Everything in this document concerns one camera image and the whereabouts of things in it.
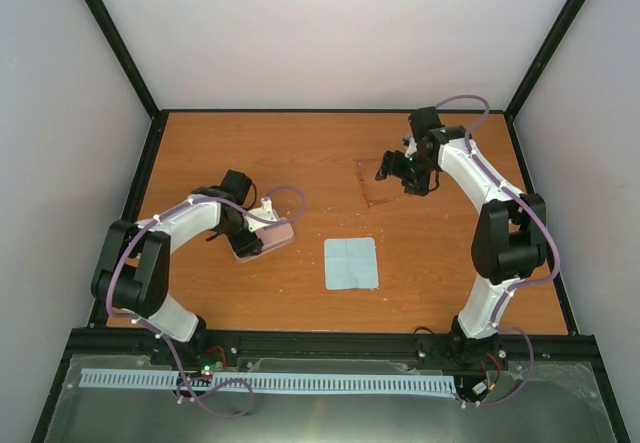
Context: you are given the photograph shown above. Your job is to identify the light blue cleaning cloth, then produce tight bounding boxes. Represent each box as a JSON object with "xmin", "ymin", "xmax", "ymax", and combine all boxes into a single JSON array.
[{"xmin": 324, "ymin": 237, "xmax": 379, "ymax": 291}]

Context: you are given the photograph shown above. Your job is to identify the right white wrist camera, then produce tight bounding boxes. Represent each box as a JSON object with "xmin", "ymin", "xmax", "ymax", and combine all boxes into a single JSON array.
[{"xmin": 403, "ymin": 133, "xmax": 418, "ymax": 160}]

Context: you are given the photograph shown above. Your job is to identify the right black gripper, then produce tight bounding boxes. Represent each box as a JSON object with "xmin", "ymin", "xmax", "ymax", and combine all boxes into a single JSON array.
[{"xmin": 375, "ymin": 151, "xmax": 436, "ymax": 198}]

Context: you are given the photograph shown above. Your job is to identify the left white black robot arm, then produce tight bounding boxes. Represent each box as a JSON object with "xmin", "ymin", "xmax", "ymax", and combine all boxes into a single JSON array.
[{"xmin": 91, "ymin": 170, "xmax": 263, "ymax": 366}]

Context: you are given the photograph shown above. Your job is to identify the left black frame post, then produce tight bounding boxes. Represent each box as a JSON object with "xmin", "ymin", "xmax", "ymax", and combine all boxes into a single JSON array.
[{"xmin": 63, "ymin": 0, "xmax": 162, "ymax": 119}]

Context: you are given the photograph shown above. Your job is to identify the pink glasses case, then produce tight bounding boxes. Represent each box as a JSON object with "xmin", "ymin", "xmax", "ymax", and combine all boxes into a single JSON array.
[{"xmin": 230, "ymin": 223, "xmax": 295, "ymax": 263}]

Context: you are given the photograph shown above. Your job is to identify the black frame post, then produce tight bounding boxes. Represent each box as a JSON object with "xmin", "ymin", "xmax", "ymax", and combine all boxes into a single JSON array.
[
  {"xmin": 503, "ymin": 0, "xmax": 610, "ymax": 119},
  {"xmin": 63, "ymin": 0, "xmax": 162, "ymax": 119}
]

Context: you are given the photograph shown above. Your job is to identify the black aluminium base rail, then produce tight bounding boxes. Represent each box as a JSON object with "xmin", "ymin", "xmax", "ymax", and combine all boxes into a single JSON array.
[{"xmin": 64, "ymin": 327, "xmax": 601, "ymax": 364}]

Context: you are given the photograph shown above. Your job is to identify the clear plastic sheet cover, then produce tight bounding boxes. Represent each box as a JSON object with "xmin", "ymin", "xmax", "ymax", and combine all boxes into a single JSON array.
[{"xmin": 44, "ymin": 356, "xmax": 615, "ymax": 442}]

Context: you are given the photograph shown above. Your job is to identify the right black frame post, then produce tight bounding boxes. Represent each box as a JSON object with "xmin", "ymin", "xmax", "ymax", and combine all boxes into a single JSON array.
[{"xmin": 503, "ymin": 0, "xmax": 610, "ymax": 119}]

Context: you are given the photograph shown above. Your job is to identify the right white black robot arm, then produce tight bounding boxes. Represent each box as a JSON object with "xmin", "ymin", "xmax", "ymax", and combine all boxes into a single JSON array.
[{"xmin": 376, "ymin": 107, "xmax": 547, "ymax": 368}]

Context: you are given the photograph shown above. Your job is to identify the light blue slotted cable duct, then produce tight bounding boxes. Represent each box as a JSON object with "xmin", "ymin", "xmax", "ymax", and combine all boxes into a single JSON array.
[{"xmin": 78, "ymin": 369, "xmax": 456, "ymax": 398}]

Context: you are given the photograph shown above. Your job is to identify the brown transparent sunglasses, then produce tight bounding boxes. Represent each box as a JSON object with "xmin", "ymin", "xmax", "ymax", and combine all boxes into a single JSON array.
[{"xmin": 356, "ymin": 158, "xmax": 402, "ymax": 208}]

